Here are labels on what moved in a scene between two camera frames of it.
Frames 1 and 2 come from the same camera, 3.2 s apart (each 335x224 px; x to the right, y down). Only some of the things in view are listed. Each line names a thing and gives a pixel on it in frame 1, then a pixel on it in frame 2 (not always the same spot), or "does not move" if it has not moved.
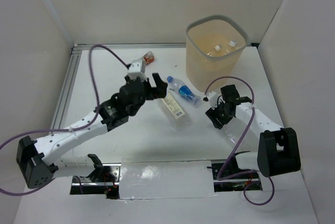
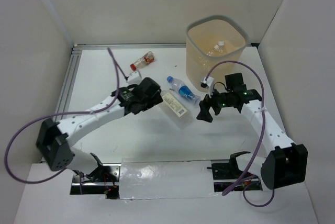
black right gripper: (212, 114) -> (204, 105)
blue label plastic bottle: (179, 88) does not move
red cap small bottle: (148, 57) does not move
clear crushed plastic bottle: (249, 141) -> (221, 44)
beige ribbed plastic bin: (213, 45) does not move
